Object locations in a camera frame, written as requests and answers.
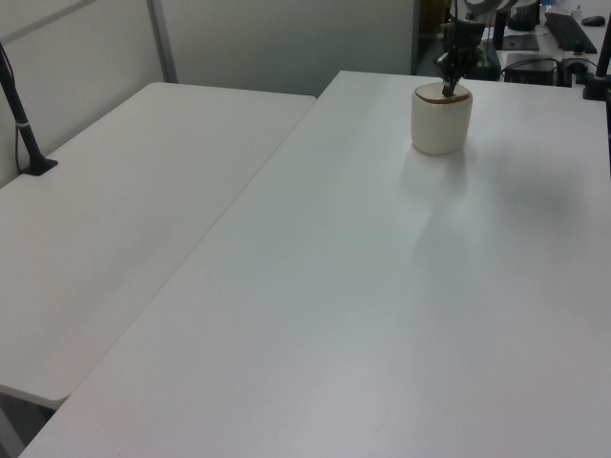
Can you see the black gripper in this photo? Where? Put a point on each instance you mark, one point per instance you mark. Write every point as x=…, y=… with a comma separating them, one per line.
x=464, y=43

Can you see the cream hinged bin lid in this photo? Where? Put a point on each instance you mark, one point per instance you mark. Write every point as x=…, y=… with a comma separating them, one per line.
x=429, y=94

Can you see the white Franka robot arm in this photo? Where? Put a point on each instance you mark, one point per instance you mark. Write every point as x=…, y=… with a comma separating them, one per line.
x=482, y=5

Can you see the white ceramic jar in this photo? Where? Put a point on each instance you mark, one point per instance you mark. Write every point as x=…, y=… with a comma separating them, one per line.
x=441, y=126

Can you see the black monitor stand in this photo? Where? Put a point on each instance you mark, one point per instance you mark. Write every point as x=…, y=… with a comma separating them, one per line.
x=506, y=33

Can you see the black box device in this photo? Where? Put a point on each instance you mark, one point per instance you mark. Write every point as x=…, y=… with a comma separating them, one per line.
x=530, y=69

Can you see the black computer keyboard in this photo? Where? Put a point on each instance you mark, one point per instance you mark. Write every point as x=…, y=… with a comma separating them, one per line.
x=570, y=31

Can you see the black computer mouse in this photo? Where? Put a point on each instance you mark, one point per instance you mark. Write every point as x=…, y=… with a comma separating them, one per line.
x=593, y=20

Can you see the white side table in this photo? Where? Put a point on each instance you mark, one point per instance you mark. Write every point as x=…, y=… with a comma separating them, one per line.
x=119, y=214

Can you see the black camera pole with clamp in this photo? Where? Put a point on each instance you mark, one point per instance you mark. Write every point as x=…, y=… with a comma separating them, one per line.
x=601, y=57

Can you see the grey metal partition post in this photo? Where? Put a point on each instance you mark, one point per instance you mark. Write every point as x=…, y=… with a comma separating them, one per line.
x=162, y=38

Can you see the black camera pole with tie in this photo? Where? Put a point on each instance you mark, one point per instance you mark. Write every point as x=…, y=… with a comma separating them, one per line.
x=21, y=124

